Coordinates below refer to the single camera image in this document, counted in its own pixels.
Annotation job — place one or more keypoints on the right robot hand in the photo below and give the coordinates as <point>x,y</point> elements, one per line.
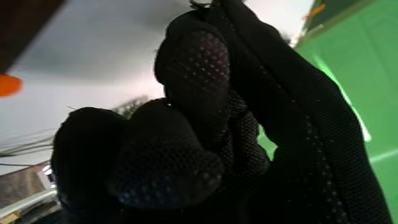
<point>261,140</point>

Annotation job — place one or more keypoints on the long thin green sprig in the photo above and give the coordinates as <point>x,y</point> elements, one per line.
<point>134,106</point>

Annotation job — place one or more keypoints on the white sheet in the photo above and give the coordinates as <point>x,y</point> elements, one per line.
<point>90,83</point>

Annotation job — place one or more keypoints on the bunch of green sprigs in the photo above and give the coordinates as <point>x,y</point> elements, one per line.
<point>28,146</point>

